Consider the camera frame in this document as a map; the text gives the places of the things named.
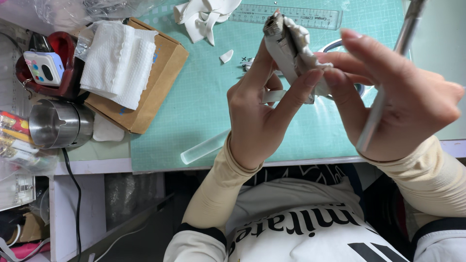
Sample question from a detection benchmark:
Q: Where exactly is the person's right hand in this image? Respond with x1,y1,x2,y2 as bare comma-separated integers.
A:
314,28,465,163

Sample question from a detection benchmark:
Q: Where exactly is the person's left hand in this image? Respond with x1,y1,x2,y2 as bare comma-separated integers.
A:
226,36,325,172

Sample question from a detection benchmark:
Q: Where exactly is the silver metal tool handle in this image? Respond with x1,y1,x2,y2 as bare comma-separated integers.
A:
356,0,427,153

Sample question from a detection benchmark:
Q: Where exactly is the clay-covered metal lighter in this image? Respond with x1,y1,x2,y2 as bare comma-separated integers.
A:
263,9,334,105

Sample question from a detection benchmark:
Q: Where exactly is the white clay strip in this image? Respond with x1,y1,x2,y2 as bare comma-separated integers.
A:
261,90,287,104

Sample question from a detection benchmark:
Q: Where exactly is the clear acrylic rod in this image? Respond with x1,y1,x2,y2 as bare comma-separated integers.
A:
180,128,232,165

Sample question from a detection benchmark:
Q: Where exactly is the green cutting mat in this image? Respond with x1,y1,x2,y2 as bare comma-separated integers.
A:
130,0,414,172

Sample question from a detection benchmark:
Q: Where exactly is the small black and white tool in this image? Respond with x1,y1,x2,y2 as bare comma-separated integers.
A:
241,56,256,73

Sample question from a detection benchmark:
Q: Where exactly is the blue ringed round object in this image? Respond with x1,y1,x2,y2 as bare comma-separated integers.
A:
317,38,366,99

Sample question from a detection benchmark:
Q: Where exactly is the brown cardboard box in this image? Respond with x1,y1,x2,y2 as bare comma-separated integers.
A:
69,17,190,134

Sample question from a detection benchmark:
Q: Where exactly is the white shirt with black print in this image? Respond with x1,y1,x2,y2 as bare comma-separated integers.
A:
163,164,466,262

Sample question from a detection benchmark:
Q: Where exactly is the heap of white clay scraps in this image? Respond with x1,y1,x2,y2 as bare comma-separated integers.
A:
173,0,242,46

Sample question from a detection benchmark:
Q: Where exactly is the clear plastic ruler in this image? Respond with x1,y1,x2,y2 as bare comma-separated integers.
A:
229,4,343,31

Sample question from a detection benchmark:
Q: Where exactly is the white cotton pad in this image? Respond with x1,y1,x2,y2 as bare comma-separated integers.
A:
92,114,125,142

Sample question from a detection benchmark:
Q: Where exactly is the white folded paper towel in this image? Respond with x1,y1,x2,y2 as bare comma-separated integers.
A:
79,20,159,111

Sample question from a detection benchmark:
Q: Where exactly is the stainless steel cup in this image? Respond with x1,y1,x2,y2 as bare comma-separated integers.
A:
29,98,95,149

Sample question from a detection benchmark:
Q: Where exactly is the dark red glossy holder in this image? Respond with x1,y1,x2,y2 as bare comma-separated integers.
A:
15,31,86,100

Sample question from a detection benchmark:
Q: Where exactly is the white handheld device with buttons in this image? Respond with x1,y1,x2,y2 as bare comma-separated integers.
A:
23,50,65,87

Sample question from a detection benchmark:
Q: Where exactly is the clear crumpled plastic bag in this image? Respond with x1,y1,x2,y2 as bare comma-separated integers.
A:
0,0,166,36

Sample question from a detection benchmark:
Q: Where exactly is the bag of colourful packets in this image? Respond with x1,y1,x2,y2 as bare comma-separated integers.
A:
0,110,59,172

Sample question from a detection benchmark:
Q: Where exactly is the cluttered low shelf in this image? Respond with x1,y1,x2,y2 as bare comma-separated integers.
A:
0,173,51,262

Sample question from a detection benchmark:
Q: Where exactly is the thin white cable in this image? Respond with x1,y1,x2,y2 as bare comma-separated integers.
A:
93,221,150,262

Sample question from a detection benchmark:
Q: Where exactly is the black power cable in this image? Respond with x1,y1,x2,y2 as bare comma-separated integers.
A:
61,147,83,262

